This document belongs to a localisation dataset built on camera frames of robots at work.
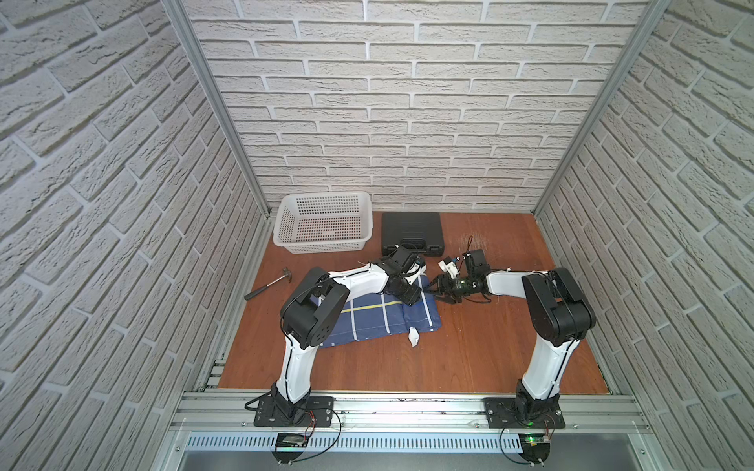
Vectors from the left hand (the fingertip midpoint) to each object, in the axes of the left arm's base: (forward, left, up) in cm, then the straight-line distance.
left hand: (420, 287), depth 93 cm
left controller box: (-42, +35, -6) cm, 55 cm away
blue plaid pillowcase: (-7, +13, -4) cm, 15 cm away
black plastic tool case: (+23, -1, +1) cm, 23 cm away
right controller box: (-43, -25, -4) cm, 50 cm away
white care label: (-16, +3, -2) cm, 16 cm away
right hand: (-3, -7, -2) cm, 8 cm away
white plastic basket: (+26, +35, +3) cm, 43 cm away
